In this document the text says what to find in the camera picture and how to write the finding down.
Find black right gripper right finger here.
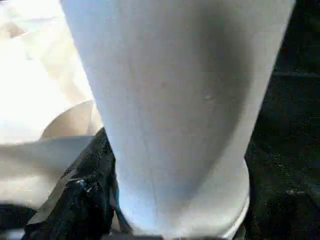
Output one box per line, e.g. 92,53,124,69
241,147,320,240

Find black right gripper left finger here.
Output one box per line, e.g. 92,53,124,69
24,126,119,240

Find white plastic table top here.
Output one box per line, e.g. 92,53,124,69
0,0,109,209

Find white plastic table leg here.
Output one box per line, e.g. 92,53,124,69
61,0,294,240

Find black plastic mat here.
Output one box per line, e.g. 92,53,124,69
0,0,320,240

